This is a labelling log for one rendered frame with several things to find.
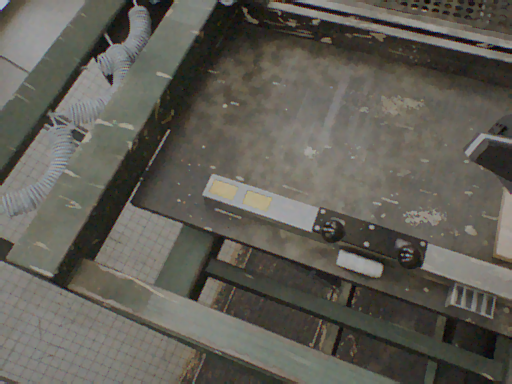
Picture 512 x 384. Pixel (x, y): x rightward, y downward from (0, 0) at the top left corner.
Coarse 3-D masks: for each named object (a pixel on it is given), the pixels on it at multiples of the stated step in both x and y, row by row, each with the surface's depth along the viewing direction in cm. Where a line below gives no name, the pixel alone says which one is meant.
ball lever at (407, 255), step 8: (400, 240) 74; (400, 248) 65; (408, 248) 64; (416, 248) 64; (400, 256) 64; (408, 256) 63; (416, 256) 63; (400, 264) 64; (408, 264) 63; (416, 264) 63
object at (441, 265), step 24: (240, 192) 83; (264, 192) 82; (264, 216) 80; (288, 216) 80; (312, 216) 79; (384, 264) 79; (432, 264) 74; (456, 264) 74; (480, 264) 74; (480, 288) 72; (504, 288) 72
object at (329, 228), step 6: (324, 222) 67; (330, 222) 66; (336, 222) 66; (342, 222) 76; (324, 228) 66; (330, 228) 66; (336, 228) 66; (342, 228) 66; (324, 234) 66; (330, 234) 66; (336, 234) 65; (342, 234) 66; (330, 240) 66; (336, 240) 66
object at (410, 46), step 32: (256, 0) 100; (288, 0) 101; (320, 0) 100; (288, 32) 105; (320, 32) 101; (352, 32) 97; (384, 32) 94; (416, 32) 96; (448, 32) 93; (416, 64) 98; (448, 64) 95; (480, 64) 92
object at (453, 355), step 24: (192, 240) 87; (216, 240) 88; (168, 264) 85; (192, 264) 85; (216, 264) 86; (168, 288) 83; (192, 288) 83; (240, 288) 87; (264, 288) 84; (288, 288) 83; (312, 312) 81; (336, 312) 81; (360, 312) 80; (384, 336) 78; (408, 336) 78; (432, 360) 79; (456, 360) 76; (480, 360) 75; (504, 360) 76
